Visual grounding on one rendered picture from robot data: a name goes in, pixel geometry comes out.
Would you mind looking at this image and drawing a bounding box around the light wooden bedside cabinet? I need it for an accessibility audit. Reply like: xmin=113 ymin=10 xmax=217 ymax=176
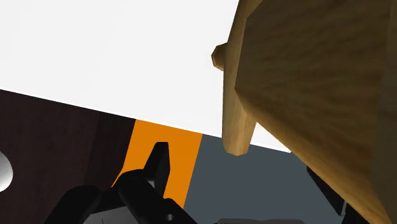
xmin=211 ymin=0 xmax=397 ymax=224

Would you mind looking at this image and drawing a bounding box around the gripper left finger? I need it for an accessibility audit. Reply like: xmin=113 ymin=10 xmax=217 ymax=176
xmin=43 ymin=141 xmax=199 ymax=224

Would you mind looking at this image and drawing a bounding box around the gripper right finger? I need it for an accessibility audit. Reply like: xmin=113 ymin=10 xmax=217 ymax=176
xmin=306 ymin=165 xmax=372 ymax=224

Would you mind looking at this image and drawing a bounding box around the white rounded object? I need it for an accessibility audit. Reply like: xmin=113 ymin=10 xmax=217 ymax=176
xmin=0 ymin=151 xmax=14 ymax=192

